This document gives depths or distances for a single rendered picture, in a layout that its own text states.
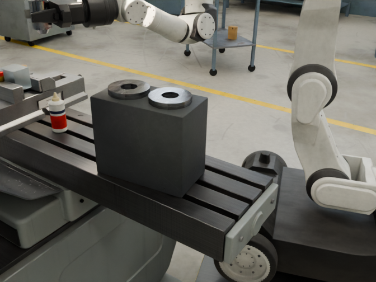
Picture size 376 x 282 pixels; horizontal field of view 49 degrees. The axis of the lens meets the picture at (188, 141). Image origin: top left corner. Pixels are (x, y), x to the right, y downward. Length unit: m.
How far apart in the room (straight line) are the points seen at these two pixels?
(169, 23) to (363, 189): 0.78
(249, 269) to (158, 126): 0.71
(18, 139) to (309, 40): 0.84
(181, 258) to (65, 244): 1.00
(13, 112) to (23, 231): 0.34
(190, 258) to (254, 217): 1.23
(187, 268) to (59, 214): 1.03
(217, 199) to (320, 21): 0.60
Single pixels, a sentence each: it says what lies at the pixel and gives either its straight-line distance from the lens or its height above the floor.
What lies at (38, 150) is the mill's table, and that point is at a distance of 1.10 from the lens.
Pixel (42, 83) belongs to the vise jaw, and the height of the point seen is 1.03.
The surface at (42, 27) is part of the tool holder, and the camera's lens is 1.10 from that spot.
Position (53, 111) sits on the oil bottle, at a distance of 1.15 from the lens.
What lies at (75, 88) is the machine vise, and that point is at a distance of 1.35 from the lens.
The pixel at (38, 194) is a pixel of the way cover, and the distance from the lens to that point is 1.03.
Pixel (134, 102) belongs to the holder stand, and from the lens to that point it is 0.85.
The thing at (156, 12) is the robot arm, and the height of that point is 1.21.
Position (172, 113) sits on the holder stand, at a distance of 0.80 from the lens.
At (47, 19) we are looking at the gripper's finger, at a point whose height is 1.23.
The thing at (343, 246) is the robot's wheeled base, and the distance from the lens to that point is 1.40.
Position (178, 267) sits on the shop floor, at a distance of 2.04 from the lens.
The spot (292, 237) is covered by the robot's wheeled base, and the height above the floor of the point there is 0.57.
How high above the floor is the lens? 1.44
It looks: 28 degrees down
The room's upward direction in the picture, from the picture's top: 1 degrees clockwise
